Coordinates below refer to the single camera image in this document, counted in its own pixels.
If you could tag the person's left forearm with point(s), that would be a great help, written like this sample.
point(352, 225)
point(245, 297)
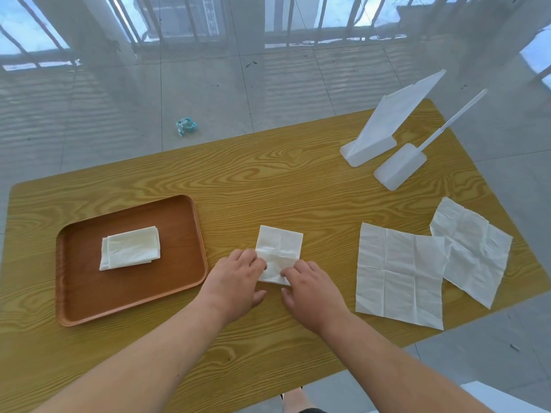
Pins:
point(142, 361)

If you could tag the metal window guard bars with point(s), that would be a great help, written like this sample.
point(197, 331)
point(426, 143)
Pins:
point(150, 21)
point(344, 21)

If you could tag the person's right hand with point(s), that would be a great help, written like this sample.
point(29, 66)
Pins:
point(316, 303)

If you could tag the wide white plastic napkin stand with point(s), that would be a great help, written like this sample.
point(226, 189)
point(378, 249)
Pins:
point(387, 120)

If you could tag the white furniture corner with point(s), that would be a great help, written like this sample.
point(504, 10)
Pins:
point(508, 402)

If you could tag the person's left hand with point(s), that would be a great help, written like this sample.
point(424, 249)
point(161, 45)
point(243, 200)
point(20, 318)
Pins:
point(228, 288)

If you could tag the sheer white curtain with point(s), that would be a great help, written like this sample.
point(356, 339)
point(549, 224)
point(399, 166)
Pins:
point(99, 42)

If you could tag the person's right forearm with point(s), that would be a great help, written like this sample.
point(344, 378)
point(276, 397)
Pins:
point(396, 369)

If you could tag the person's leg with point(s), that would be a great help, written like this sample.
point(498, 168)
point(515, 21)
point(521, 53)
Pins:
point(297, 402)

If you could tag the brown wooden tray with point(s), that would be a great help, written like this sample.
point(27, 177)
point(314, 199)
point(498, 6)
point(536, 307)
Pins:
point(129, 292)

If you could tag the unfolded white paper napkin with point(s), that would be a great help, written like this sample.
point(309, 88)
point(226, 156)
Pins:
point(473, 249)
point(398, 279)

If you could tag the crumpled blue white wrapper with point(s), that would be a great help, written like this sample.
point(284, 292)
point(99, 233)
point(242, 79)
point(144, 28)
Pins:
point(185, 125)

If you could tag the person's right thumb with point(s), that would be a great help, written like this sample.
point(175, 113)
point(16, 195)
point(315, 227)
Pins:
point(287, 299)

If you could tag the half-folded white paper napkin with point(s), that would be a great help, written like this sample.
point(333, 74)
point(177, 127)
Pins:
point(280, 243)

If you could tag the folded white paper napkin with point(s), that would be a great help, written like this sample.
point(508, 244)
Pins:
point(129, 248)

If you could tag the person's left thumb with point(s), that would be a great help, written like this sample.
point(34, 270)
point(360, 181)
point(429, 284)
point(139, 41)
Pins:
point(259, 297)

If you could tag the narrow white plastic stand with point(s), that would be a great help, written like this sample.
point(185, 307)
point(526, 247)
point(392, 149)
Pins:
point(398, 167)

